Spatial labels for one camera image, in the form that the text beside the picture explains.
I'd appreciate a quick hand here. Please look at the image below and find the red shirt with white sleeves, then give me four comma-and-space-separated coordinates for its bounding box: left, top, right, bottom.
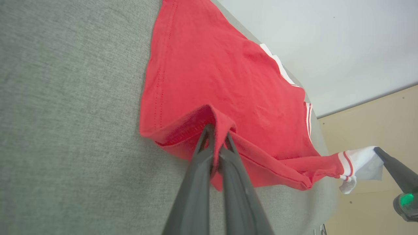
139, 0, 384, 195

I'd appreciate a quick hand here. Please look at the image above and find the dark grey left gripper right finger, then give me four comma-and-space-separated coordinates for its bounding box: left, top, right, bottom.
217, 132, 275, 235

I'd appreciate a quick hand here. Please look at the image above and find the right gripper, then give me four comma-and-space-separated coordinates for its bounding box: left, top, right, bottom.
374, 147, 418, 223

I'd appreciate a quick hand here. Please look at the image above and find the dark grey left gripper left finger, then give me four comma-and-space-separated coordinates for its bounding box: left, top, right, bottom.
162, 123, 217, 235

